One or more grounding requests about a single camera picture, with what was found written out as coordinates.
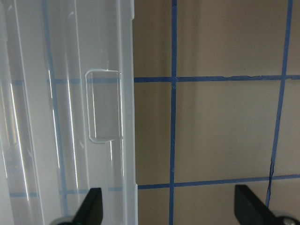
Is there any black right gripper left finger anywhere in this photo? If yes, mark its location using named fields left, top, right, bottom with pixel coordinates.
left=71, top=187, right=103, bottom=225

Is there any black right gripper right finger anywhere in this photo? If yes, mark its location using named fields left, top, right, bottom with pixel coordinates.
left=234, top=185, right=284, bottom=225

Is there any clear plastic box lid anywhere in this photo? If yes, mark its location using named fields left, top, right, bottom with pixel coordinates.
left=0, top=0, right=138, bottom=225

